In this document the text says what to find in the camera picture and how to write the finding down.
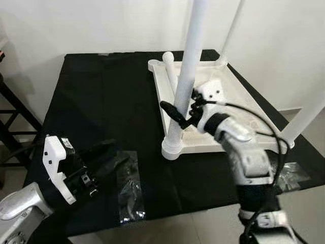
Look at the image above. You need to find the black tablecloth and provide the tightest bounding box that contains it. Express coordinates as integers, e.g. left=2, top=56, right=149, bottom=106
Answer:
left=25, top=49, right=325, bottom=239

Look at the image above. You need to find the white plastic children table top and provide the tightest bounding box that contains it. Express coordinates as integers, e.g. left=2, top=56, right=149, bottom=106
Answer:
left=148, top=58, right=295, bottom=161

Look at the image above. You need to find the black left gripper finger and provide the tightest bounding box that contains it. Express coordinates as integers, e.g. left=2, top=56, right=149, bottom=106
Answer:
left=94, top=155, right=130, bottom=179
left=81, top=139, right=117, bottom=159

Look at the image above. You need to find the black stool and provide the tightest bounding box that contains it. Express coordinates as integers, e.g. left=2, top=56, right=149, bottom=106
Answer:
left=0, top=51, right=44, bottom=168

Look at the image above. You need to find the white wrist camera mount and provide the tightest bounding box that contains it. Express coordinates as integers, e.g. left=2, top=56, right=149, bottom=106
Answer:
left=42, top=135, right=78, bottom=205
left=196, top=79, right=226, bottom=134

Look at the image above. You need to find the clear tape strip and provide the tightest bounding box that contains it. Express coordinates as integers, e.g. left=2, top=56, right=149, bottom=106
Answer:
left=274, top=162, right=311, bottom=193

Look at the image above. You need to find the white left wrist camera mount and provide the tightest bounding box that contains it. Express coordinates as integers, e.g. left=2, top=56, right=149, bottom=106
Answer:
left=42, top=135, right=78, bottom=205

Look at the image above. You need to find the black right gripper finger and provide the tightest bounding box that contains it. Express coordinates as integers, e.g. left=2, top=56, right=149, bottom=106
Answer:
left=160, top=100, right=189, bottom=129

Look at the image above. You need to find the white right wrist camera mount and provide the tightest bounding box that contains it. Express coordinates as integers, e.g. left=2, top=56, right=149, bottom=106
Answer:
left=196, top=79, right=226, bottom=134

